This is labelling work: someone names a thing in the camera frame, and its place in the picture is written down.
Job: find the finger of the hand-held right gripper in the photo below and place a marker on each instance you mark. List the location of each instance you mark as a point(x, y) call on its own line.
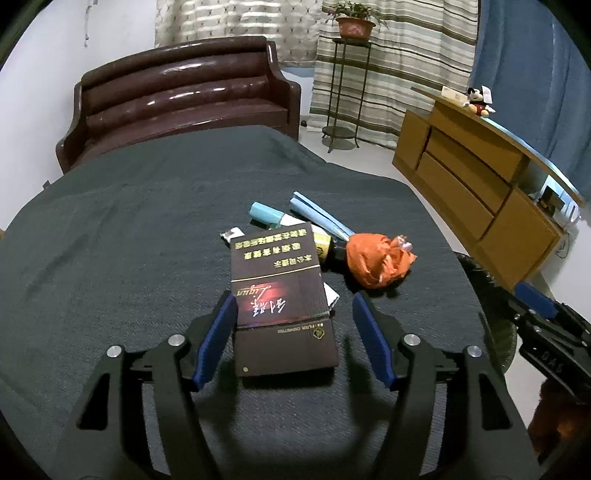
point(535, 299)
point(531, 325)

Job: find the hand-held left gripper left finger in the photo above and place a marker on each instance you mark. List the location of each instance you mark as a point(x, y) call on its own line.
point(214, 341)

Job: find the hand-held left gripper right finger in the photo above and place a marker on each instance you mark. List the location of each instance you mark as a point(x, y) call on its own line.
point(374, 341)

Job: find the white paper scrap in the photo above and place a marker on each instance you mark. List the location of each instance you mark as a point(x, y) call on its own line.
point(331, 295)

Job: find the dark cigarette box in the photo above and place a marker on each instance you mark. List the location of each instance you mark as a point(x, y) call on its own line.
point(281, 314)

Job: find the orange plastic bag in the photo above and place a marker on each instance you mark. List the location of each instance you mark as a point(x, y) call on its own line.
point(369, 258)

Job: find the black bottle with yellow label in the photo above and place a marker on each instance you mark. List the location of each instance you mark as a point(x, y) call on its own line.
point(330, 251)

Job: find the white silver wrapper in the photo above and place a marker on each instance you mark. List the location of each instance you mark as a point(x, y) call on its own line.
point(233, 237)

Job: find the teal capped white tube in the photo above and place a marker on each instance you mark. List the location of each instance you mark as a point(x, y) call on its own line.
point(265, 213)

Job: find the light blue sachet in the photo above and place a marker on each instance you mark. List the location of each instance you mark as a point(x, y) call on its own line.
point(318, 214)

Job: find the small dark box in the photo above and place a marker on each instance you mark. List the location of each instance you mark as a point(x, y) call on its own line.
point(551, 196)

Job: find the dark grey table cloth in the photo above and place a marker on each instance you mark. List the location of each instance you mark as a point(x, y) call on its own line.
point(138, 230)

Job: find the wooden cabinet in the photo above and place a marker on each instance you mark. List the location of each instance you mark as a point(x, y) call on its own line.
point(461, 184)

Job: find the mouse plush toy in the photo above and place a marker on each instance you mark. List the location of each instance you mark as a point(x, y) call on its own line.
point(478, 104)

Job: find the black metal plant stand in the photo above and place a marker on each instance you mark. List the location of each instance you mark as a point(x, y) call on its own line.
point(340, 134)

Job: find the white paper card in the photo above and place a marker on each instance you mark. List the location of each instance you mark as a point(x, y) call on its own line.
point(487, 92)

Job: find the tissue box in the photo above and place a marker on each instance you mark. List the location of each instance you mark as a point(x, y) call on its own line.
point(455, 95)

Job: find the blue curtain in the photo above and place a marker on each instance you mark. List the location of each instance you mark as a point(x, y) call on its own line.
point(531, 69)

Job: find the dark brown leather sofa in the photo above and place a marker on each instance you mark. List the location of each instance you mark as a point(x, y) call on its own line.
point(184, 92)

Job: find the striped curtain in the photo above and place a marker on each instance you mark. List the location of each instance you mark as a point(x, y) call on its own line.
point(415, 69)

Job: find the potted plant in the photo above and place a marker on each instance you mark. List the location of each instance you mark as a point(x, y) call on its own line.
point(355, 28)

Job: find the beige patterned curtain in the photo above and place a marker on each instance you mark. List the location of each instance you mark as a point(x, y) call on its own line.
point(231, 23)

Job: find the white air conditioner pipe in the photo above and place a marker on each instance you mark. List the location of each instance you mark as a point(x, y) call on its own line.
point(86, 27)

